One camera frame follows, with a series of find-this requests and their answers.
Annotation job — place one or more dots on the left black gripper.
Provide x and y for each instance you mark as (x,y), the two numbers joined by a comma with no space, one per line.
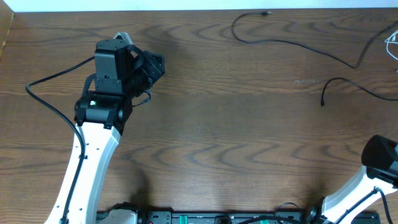
(152,66)

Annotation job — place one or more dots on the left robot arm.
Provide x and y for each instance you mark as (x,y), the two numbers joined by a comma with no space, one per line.
(123,72)

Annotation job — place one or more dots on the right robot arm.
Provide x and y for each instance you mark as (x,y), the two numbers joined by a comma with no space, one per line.
(376,178)

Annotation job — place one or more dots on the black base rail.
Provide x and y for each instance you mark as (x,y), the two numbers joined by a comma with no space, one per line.
(126,213)

